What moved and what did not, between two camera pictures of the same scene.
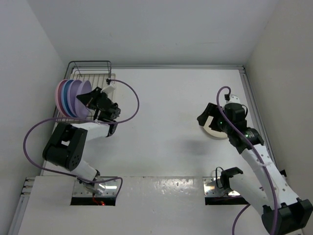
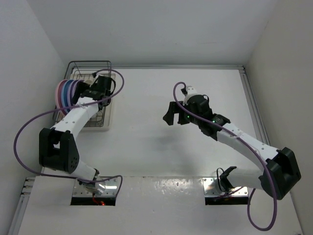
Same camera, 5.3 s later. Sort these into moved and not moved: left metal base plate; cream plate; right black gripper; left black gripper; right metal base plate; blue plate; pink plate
Moved: left black gripper; right black gripper; cream plate
Not moved: blue plate; right metal base plate; left metal base plate; pink plate
